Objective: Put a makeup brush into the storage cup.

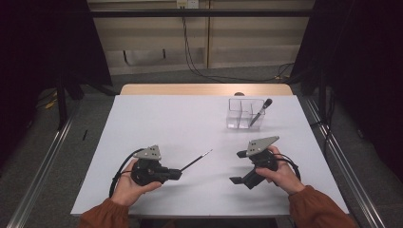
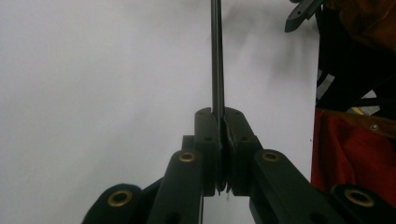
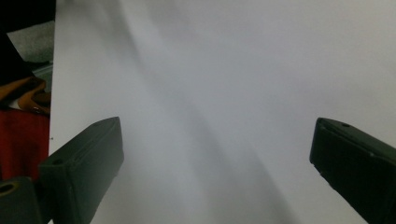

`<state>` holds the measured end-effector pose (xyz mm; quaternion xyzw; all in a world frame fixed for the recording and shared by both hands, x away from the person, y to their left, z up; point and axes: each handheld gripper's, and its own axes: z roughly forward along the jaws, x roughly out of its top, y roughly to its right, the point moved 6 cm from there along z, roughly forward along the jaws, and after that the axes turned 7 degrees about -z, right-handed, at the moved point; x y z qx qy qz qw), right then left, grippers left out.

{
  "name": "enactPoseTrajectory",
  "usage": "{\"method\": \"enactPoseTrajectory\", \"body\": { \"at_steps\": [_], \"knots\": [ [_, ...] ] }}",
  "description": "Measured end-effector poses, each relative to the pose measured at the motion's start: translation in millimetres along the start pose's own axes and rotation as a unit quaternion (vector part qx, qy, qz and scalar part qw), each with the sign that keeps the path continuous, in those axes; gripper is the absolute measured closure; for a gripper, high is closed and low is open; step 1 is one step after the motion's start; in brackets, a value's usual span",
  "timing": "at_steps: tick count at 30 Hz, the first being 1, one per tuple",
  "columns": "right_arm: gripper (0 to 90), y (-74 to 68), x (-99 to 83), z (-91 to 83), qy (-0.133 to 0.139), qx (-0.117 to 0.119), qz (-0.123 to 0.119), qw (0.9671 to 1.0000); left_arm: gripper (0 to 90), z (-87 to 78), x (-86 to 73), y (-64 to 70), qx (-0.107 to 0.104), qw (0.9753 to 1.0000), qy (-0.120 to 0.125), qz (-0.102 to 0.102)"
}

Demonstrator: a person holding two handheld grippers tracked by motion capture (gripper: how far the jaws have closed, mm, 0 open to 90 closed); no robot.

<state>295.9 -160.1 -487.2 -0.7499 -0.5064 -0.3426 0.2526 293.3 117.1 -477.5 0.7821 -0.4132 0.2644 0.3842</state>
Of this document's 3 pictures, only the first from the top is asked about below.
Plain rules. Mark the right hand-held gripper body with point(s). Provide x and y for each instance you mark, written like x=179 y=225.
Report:
x=261 y=160

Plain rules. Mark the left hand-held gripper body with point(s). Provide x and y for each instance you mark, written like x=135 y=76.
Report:
x=147 y=171

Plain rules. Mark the thin black brush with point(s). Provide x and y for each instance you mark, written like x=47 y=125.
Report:
x=196 y=160

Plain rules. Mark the clear acrylic organizer box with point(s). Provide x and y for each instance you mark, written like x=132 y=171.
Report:
x=240 y=115

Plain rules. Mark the black makeup brush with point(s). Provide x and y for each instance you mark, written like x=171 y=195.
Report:
x=261 y=111

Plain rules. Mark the person's left hand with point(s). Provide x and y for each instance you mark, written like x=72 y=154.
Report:
x=130 y=193

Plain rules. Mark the person's right hand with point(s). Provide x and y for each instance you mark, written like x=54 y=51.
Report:
x=285 y=177

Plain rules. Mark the white table mat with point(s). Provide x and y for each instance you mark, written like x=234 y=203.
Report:
x=174 y=120

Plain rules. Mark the black metal stand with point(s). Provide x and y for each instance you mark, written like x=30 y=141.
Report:
x=322 y=95
x=61 y=104

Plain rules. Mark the dark curtain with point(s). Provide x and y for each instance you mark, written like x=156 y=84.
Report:
x=364 y=63
x=38 y=47

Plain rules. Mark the black horizontal bar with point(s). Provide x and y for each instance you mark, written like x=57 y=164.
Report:
x=142 y=13

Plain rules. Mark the metal floor rail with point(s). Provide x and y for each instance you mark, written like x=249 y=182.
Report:
x=41 y=177
x=355 y=177

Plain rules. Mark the white wall socket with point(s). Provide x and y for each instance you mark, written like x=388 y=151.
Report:
x=187 y=3

